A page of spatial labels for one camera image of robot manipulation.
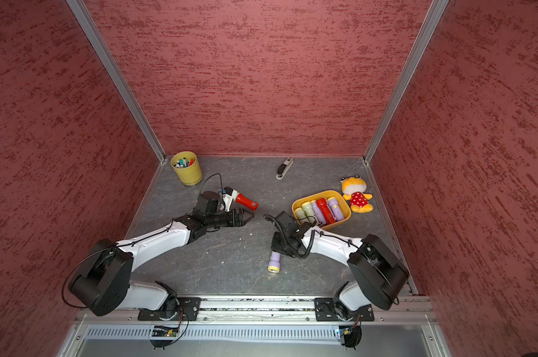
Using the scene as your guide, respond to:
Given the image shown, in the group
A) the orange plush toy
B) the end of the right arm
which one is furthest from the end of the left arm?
the orange plush toy

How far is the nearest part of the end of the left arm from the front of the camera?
66 cm

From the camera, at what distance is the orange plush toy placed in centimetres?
97
